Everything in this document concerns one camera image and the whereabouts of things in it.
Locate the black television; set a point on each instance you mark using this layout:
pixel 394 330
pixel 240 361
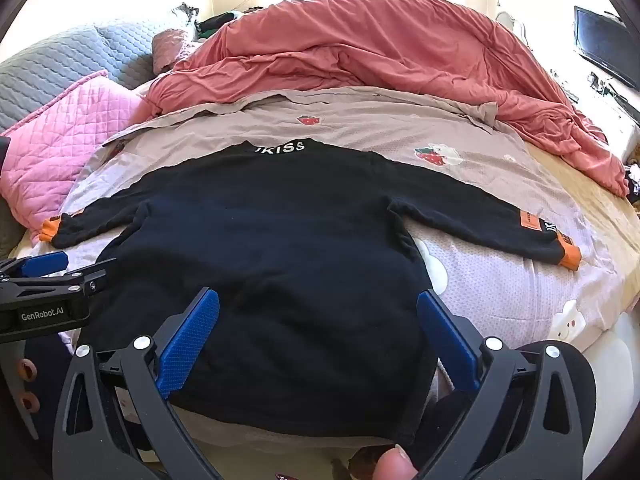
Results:
pixel 602 42

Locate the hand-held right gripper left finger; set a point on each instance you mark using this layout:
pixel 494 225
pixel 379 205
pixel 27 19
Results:
pixel 192 335

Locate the mauve quilted pillow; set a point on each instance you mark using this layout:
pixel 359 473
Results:
pixel 172 45

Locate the grey quilted headboard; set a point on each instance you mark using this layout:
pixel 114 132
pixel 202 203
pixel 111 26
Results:
pixel 60 55

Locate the white television cabinet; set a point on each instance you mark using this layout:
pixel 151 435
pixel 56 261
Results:
pixel 617 120

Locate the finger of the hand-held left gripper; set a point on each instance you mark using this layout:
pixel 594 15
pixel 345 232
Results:
pixel 92 277
pixel 47 261

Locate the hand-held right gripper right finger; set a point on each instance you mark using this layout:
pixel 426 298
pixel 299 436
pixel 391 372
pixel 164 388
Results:
pixel 445 332

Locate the dark clothes pile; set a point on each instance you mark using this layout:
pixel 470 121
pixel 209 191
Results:
pixel 215 24

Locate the coral red duvet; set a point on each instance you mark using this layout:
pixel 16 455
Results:
pixel 390 55

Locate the tan strawberry bear printed sheet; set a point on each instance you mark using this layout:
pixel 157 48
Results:
pixel 500 280

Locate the black sweater with orange cuffs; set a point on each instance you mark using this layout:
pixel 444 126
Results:
pixel 280 240

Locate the yellow mattress cover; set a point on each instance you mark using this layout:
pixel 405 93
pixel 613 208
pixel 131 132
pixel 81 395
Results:
pixel 585 195

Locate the pink quilted pillow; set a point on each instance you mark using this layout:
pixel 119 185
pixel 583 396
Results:
pixel 60 135

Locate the person's right hand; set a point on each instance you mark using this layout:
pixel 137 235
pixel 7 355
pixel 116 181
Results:
pixel 395 465

